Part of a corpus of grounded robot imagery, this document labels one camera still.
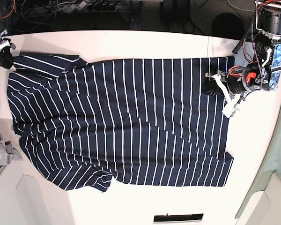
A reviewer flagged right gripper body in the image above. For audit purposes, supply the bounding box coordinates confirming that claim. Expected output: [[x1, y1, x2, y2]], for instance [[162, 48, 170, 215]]
[[0, 37, 16, 57]]

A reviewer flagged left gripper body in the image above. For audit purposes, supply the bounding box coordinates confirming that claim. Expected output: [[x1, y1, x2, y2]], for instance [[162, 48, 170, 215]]
[[205, 67, 262, 104]]

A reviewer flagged navy white striped t-shirt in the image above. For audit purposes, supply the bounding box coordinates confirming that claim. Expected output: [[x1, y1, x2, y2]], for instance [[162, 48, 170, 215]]
[[7, 54, 235, 192]]

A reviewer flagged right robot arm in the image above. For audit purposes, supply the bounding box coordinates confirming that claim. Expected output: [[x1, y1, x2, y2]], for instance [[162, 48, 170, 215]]
[[0, 30, 16, 69]]

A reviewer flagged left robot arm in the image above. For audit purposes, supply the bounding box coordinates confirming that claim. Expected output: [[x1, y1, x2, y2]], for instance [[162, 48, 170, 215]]
[[202, 0, 281, 103]]

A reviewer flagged black round chair base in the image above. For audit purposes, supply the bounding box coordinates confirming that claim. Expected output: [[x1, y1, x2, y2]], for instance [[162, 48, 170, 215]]
[[211, 13, 244, 40]]

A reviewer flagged grey clothes pile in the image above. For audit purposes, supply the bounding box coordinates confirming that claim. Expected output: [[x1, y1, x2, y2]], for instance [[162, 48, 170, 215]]
[[0, 141, 23, 168]]

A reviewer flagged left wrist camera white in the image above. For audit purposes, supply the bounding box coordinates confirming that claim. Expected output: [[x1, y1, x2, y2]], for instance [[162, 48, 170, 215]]
[[222, 104, 239, 118]]

